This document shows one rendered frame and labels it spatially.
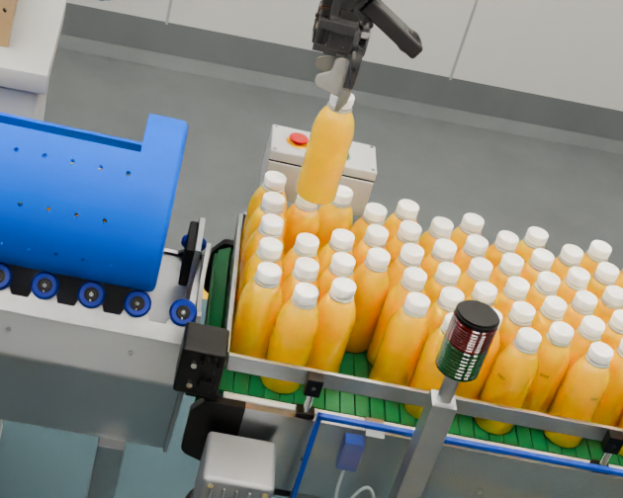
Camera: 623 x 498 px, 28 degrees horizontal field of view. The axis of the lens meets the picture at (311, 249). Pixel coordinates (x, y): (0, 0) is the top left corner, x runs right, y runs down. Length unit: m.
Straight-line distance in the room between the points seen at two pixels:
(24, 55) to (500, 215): 2.58
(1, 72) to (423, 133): 2.88
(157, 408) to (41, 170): 0.49
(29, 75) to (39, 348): 0.49
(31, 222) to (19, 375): 0.33
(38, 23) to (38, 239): 0.59
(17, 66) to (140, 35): 2.67
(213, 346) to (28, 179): 0.38
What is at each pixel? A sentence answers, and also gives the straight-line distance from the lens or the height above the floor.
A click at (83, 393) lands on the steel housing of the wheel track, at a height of 0.76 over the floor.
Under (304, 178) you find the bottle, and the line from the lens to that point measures 2.04.
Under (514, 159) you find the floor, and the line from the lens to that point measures 4.94.
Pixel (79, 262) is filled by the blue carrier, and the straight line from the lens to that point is 1.96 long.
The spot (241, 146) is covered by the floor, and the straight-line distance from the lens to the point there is 4.46.
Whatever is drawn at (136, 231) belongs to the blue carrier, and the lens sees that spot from 1.91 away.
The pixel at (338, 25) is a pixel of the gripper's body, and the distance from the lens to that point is 1.90.
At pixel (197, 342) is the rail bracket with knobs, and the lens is 1.92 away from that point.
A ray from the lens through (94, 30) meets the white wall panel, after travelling 4.90.
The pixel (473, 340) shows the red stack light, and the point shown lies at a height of 1.24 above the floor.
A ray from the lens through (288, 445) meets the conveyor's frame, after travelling 2.04.
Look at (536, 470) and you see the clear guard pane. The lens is 2.04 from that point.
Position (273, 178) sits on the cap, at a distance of 2.18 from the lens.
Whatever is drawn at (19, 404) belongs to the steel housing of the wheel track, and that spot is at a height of 0.68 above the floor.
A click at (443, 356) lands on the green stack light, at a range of 1.73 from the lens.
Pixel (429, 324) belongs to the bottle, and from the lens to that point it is 2.04.
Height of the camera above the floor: 2.21
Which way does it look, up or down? 33 degrees down
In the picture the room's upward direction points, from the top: 16 degrees clockwise
